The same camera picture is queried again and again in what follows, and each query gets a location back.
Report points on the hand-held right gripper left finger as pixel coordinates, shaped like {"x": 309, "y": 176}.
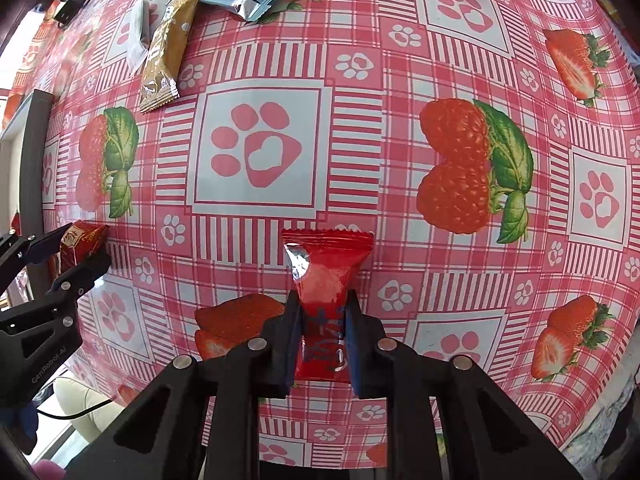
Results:
{"x": 292, "y": 342}

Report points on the strawberry print checked tablecloth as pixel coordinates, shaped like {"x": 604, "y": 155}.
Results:
{"x": 350, "y": 185}

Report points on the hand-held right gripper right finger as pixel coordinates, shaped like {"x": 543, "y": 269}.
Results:
{"x": 354, "y": 342}

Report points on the clear plastic snack packet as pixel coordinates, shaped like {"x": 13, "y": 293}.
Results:
{"x": 136, "y": 35}

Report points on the black power adapter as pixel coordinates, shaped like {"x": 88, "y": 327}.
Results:
{"x": 67, "y": 6}

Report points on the shallow white cardboard box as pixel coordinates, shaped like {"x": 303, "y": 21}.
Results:
{"x": 35, "y": 170}

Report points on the red candy packet white script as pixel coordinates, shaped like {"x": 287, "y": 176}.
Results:
{"x": 320, "y": 280}

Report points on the golden snack packet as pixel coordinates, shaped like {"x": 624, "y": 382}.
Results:
{"x": 162, "y": 55}

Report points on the blue cloth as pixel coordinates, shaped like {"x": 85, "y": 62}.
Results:
{"x": 17, "y": 425}

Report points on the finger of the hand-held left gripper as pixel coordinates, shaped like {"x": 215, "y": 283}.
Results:
{"x": 75, "y": 280}
{"x": 45, "y": 249}

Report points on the red snack packet cream label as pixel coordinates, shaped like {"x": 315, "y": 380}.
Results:
{"x": 82, "y": 240}

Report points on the pale cushioned chair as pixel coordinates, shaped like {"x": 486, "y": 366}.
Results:
{"x": 85, "y": 405}

